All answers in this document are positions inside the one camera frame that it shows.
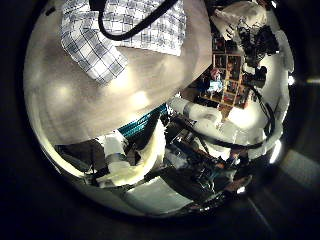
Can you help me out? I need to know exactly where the person in light blue shirt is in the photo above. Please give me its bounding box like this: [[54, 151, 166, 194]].
[[207, 67, 225, 95]]

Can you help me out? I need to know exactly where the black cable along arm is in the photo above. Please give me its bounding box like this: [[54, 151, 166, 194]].
[[199, 85, 278, 151]]

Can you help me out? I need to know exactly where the thick black cable loop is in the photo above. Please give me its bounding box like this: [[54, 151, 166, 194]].
[[89, 0, 178, 42]]

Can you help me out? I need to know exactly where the teal striped strap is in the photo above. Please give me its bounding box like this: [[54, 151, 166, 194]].
[[117, 104, 168, 139]]

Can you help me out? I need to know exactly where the blue white plaid cloth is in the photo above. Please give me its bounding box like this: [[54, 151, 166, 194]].
[[60, 0, 187, 86]]

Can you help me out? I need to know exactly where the wooden cubby shelf with items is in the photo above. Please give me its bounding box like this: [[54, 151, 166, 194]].
[[196, 33, 252, 113]]

